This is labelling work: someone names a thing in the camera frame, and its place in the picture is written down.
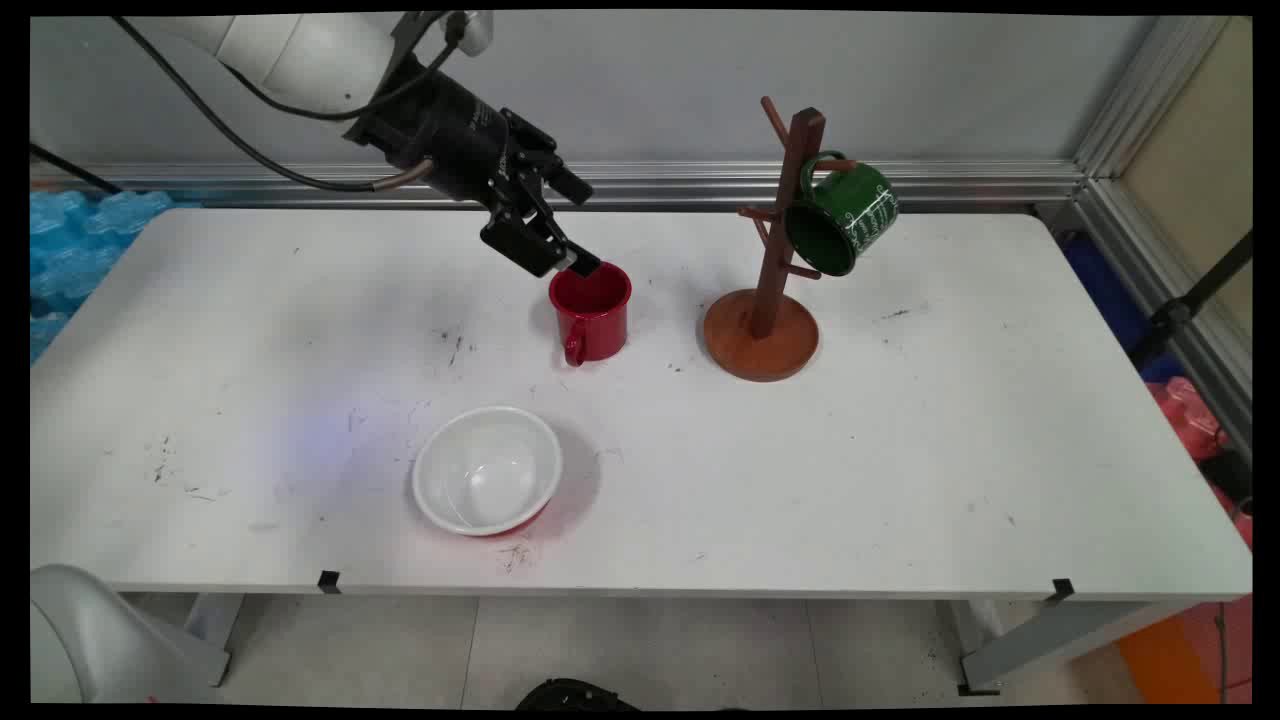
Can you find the black tripod pole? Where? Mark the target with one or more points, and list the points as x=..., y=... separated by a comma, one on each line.
x=1190, y=300

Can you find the grey metal table leg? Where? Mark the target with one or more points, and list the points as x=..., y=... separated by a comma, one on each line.
x=1050, y=640
x=212, y=630

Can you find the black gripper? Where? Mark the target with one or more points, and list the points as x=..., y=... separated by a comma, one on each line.
x=450, y=135

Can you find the orange plastic crate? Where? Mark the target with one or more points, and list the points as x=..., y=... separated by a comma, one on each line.
x=1180, y=650

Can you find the red enamel mug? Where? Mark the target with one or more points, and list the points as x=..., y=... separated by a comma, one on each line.
x=592, y=315

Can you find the aluminium frame corner post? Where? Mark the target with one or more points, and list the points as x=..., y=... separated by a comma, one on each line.
x=1140, y=110

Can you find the blue bubble wrap pile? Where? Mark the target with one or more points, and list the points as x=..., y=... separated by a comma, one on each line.
x=70, y=250

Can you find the black object on floor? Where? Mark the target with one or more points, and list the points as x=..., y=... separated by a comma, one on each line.
x=575, y=695

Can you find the white bowl red outside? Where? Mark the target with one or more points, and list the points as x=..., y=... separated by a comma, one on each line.
x=487, y=470

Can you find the horizontal aluminium frame rail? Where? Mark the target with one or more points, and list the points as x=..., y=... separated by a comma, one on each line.
x=900, y=183

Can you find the white rounded plastic housing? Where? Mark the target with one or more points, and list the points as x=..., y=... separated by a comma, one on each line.
x=95, y=640

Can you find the brown wooden mug tree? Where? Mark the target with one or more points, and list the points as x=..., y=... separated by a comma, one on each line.
x=760, y=335

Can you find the blue plastic bin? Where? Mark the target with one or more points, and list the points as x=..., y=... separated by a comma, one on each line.
x=1105, y=290

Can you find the red plastic bag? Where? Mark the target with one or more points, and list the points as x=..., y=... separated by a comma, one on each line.
x=1190, y=420

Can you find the green enamel mug white print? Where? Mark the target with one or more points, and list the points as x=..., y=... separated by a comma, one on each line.
x=840, y=222

